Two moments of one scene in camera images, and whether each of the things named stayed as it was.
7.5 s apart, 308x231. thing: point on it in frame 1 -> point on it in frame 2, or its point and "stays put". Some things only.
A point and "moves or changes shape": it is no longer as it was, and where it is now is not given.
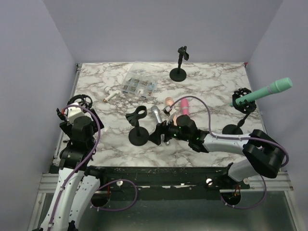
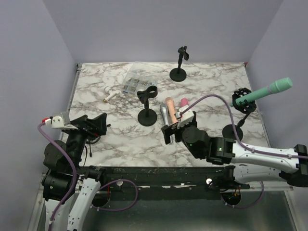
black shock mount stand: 246,107 stays put
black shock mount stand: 86,102 moves or changes shape
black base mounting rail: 183,183 stays put
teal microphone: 278,85 stays put
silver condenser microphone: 156,110 moves or changes shape
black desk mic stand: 138,136 -> 147,117
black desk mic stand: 179,74 stays put
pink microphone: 184,103 stays put
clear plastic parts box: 141,81 stays put
